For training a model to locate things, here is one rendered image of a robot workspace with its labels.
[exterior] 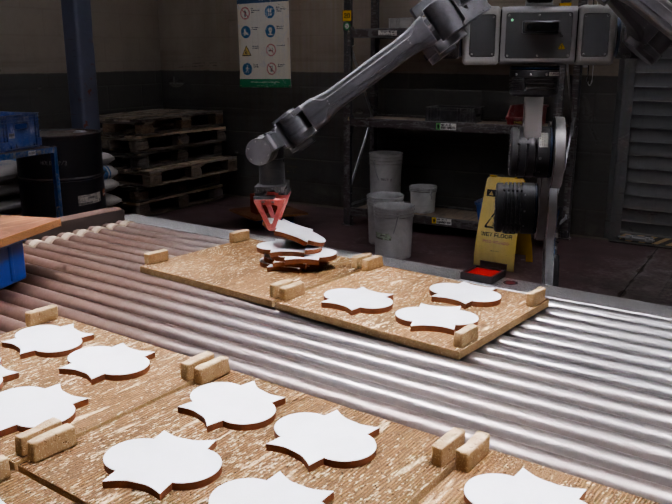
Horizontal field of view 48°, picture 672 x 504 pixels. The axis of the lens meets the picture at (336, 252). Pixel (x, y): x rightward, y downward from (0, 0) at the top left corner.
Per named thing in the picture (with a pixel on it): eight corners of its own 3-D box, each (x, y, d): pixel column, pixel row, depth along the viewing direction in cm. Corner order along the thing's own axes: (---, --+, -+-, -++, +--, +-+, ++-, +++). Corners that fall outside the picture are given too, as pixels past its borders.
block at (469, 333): (470, 336, 129) (471, 321, 128) (480, 339, 128) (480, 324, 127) (452, 346, 124) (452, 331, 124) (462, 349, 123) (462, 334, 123)
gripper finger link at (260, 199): (289, 225, 172) (288, 184, 170) (285, 232, 165) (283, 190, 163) (260, 225, 172) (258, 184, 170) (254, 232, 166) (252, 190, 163)
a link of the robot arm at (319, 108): (466, 35, 159) (437, -9, 158) (467, 33, 153) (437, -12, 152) (303, 153, 168) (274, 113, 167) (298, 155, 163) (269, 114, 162)
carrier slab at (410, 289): (379, 270, 174) (379, 264, 174) (549, 306, 149) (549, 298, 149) (274, 309, 148) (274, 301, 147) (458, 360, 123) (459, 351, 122)
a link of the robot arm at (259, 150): (317, 139, 166) (294, 107, 165) (305, 145, 155) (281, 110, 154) (275, 170, 170) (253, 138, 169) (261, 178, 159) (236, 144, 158)
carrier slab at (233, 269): (248, 243, 200) (248, 237, 199) (375, 269, 175) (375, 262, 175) (140, 272, 173) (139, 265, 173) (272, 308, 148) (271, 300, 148)
